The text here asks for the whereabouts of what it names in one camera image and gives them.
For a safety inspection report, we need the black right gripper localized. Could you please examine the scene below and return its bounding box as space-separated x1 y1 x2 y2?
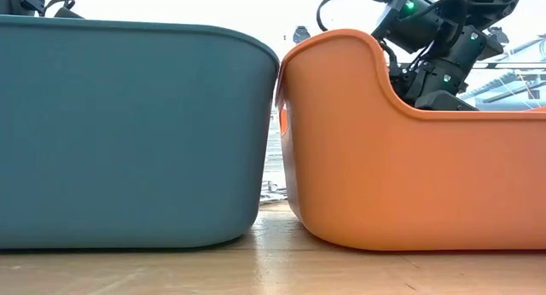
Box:
390 57 479 112

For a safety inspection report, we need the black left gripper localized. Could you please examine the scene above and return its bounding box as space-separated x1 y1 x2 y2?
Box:
0 0 46 17

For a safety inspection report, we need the dark ceiling fixture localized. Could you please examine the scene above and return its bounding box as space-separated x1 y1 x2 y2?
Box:
293 25 312 45
485 26 511 49

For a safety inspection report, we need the orange plastic bin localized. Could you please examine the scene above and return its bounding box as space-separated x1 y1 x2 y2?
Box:
275 27 546 252

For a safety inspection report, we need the teal plastic bin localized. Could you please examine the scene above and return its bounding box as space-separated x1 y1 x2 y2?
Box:
0 14 282 250

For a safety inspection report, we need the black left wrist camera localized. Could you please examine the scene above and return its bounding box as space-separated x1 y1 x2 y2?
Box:
53 5 85 20

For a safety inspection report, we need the black right camera cable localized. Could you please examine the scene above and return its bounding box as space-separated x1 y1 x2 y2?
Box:
316 0 389 33

